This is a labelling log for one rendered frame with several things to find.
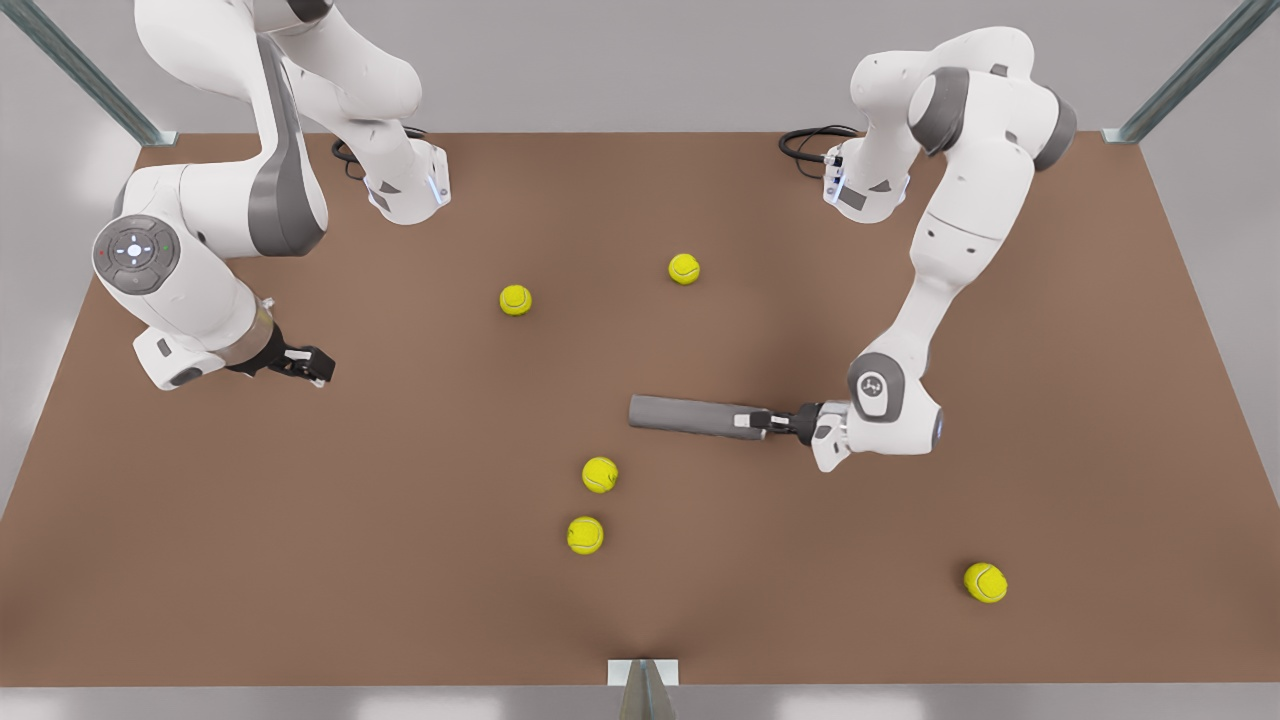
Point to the silver frame post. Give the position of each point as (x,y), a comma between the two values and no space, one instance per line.
(1185,75)
(643,690)
(90,75)

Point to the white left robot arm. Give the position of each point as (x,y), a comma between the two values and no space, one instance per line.
(950,240)

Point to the grey tennis ball tube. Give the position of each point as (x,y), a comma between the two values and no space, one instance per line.
(685,414)

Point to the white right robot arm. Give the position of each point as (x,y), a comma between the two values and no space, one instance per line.
(215,205)

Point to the yellow tennis ball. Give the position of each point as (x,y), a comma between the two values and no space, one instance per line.
(684,269)
(585,535)
(515,300)
(600,474)
(985,582)

